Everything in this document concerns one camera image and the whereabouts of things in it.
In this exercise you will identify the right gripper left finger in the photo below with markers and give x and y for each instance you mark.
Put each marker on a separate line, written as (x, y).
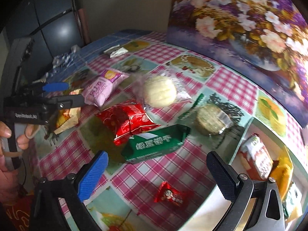
(82, 185)

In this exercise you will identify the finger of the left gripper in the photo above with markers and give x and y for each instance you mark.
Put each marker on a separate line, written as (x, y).
(42, 87)
(60, 102)

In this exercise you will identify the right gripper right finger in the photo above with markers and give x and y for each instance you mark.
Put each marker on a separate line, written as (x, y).
(232, 185)

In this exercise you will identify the flower painting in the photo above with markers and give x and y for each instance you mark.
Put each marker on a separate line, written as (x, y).
(264, 40)

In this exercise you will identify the yellow soft bread bag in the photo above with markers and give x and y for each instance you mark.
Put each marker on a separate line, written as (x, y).
(282, 171)

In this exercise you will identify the small red milk candy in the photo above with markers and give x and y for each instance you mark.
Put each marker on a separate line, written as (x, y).
(167, 193)

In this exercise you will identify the dark green biscuit pack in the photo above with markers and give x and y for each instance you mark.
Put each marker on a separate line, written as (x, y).
(153, 144)

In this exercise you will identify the green white patterned snack pack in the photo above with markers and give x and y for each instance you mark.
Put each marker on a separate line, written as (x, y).
(292, 203)

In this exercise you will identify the person's left hand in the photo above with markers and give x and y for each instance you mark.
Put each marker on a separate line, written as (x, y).
(9, 179)

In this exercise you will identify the clear green pastry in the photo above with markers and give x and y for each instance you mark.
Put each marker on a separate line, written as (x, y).
(211, 116)

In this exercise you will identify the white silver snack sachet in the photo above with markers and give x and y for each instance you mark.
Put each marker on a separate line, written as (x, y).
(115, 51)

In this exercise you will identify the teal rimmed white tray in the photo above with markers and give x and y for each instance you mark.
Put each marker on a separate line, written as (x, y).
(262, 212)

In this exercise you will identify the clear white pastry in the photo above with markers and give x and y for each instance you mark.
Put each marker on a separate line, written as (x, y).
(163, 89)

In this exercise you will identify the blue quilted cloth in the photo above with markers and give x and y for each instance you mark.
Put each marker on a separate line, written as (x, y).
(93, 50)

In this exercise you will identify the red foil snack bag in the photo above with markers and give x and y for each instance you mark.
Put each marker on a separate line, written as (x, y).
(126, 119)

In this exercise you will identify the red white milk biscuit pack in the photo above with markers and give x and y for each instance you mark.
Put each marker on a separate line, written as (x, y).
(255, 158)

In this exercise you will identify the purple swiss roll pack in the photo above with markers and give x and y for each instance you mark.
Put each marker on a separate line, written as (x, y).
(97, 92)

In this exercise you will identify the crumpled blue white wrapper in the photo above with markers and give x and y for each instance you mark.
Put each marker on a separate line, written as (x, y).
(66, 59)

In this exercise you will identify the orange swiss roll pack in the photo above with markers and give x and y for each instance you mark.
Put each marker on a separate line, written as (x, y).
(67, 118)

